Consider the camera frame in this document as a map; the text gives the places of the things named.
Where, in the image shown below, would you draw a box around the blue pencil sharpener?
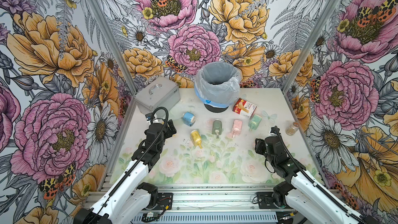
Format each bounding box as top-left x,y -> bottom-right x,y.
182,112 -> 196,127

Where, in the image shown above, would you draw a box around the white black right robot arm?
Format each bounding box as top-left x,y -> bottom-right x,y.
255,126 -> 378,224

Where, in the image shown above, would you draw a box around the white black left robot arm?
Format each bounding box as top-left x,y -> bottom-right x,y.
73,120 -> 177,224

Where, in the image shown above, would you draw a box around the mint green pencil sharpener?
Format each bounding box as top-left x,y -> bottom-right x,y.
248,114 -> 262,131

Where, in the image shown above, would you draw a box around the yellow pencil sharpener right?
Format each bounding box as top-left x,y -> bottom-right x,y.
190,130 -> 202,149

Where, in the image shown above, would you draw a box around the pink pencil sharpener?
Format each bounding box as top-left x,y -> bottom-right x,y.
228,119 -> 243,139

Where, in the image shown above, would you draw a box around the dark green pencil sharpener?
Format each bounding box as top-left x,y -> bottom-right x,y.
212,119 -> 222,139

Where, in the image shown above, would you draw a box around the silver metal case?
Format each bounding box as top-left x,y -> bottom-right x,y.
135,77 -> 180,115

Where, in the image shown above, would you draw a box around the floral table mat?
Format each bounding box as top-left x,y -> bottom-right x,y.
110,111 -> 321,185

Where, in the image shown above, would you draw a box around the red white cardboard box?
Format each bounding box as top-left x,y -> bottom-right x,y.
232,98 -> 257,118

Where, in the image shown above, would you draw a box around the black bin with plastic liner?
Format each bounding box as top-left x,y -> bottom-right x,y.
194,62 -> 243,113

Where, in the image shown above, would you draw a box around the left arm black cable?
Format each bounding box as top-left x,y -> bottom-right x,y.
105,106 -> 170,200

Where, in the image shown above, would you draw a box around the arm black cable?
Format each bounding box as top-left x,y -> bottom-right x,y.
105,106 -> 170,200
270,126 -> 374,224

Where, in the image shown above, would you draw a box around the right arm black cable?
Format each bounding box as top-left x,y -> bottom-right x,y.
270,126 -> 374,224

